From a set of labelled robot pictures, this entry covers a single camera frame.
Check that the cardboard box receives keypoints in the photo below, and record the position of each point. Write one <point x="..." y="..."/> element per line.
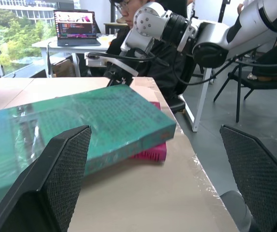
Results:
<point x="62" y="68"/>

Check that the white desk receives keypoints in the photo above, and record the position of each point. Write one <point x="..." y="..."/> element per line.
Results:
<point x="56" y="46"/>

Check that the pink book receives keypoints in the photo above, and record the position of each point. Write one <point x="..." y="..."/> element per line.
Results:
<point x="155" y="152"/>

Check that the seated person in black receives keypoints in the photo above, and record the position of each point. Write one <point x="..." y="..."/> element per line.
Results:
<point x="162" y="70"/>

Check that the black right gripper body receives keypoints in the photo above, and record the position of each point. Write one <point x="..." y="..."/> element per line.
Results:
<point x="119" y="72"/>

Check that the black chair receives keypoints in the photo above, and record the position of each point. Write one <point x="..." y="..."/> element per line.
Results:
<point x="259" y="84"/>

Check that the teal book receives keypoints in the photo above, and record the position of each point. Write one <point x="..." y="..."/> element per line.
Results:
<point x="100" y="120"/>

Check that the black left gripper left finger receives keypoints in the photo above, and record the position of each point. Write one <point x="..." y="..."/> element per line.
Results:
<point x="32" y="193"/>

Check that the person in dark trousers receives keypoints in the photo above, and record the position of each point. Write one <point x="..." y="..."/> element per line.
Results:
<point x="271" y="62"/>

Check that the grey robot body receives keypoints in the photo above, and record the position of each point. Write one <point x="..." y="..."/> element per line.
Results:
<point x="236" y="212"/>

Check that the white table leg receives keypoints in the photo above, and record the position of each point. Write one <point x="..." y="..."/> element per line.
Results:
<point x="202" y="99"/>

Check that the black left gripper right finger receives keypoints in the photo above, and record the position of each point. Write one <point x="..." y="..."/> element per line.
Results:
<point x="264" y="174"/>

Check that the black stool seat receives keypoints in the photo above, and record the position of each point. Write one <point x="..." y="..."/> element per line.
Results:
<point x="177" y="104"/>

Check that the open laptop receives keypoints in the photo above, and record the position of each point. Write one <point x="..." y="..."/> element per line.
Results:
<point x="75" y="26"/>

